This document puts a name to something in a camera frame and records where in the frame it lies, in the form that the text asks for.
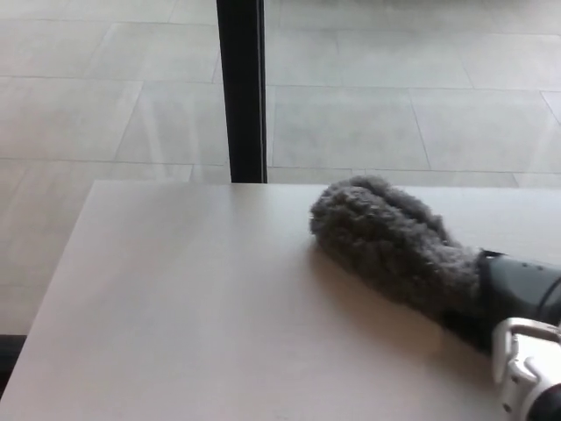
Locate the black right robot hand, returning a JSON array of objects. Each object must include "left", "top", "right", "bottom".
[{"left": 441, "top": 248, "right": 561, "bottom": 353}]

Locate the grey fluffy microfibre duster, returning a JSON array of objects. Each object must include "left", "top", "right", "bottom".
[{"left": 308, "top": 174, "right": 485, "bottom": 318}]

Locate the black window frame post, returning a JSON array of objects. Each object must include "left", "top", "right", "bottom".
[{"left": 216, "top": 0, "right": 269, "bottom": 184}]

